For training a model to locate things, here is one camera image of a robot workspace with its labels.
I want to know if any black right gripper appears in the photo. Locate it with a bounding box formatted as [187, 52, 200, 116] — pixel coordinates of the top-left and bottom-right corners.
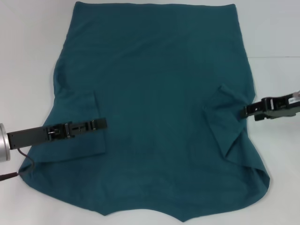
[241, 92, 300, 122]

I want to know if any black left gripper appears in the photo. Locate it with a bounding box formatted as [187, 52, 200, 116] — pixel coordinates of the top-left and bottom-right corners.
[7, 118, 108, 150]

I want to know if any teal blue t-shirt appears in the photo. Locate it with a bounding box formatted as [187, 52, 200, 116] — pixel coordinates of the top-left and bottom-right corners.
[19, 1, 269, 222]

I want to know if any dark red left gripper cable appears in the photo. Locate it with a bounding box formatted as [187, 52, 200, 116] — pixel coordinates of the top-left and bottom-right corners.
[0, 149, 35, 182]

